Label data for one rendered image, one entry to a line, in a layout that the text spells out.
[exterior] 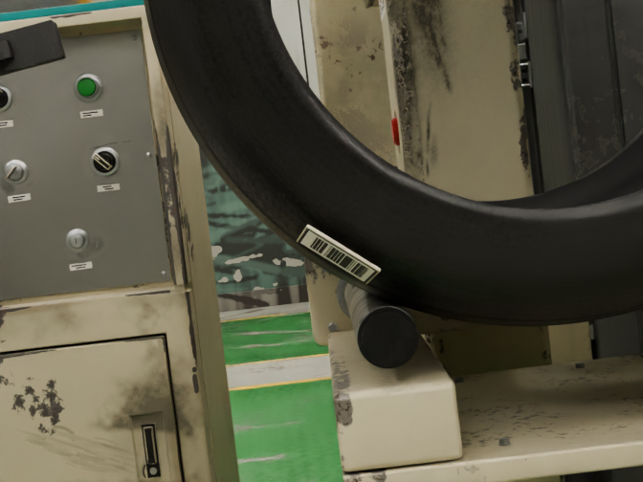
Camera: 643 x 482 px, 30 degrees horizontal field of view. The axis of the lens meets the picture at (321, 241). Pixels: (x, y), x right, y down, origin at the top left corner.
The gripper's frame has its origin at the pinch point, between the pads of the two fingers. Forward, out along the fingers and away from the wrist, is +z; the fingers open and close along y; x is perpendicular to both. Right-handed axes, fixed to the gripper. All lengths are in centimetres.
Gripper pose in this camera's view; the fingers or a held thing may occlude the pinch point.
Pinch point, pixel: (16, 50)
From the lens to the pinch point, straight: 98.2
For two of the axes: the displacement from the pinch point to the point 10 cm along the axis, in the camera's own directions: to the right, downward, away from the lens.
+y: -0.1, -0.5, 10.0
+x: 2.6, 9.6, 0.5
